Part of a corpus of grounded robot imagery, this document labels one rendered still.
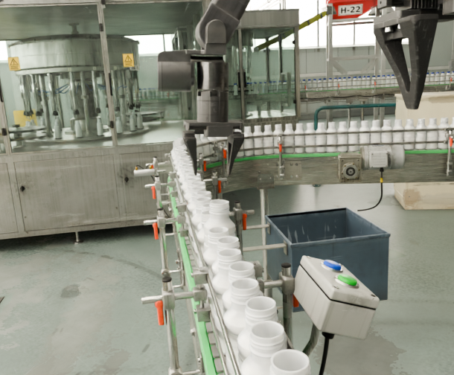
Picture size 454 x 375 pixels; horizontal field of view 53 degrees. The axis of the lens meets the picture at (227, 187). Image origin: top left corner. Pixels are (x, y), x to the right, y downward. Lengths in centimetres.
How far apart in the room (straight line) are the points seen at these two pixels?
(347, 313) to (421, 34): 44
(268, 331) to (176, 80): 46
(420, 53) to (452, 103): 471
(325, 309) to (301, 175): 198
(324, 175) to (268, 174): 32
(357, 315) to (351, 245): 72
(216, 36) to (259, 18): 554
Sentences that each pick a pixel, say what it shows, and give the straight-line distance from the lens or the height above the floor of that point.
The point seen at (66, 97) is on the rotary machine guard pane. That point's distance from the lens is 430.
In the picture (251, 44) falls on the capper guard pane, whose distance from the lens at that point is 631.
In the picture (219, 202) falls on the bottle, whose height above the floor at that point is 119.
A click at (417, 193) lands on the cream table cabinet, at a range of 517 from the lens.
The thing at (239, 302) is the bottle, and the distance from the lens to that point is 60.
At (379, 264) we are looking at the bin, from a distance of 149.
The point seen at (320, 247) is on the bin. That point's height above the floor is 93.
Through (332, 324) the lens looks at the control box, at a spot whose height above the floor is 107.
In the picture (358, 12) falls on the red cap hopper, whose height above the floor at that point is 234.
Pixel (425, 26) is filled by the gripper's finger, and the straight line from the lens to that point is 40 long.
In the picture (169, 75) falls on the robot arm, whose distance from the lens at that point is 81.
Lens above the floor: 142
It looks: 13 degrees down
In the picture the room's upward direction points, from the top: 3 degrees counter-clockwise
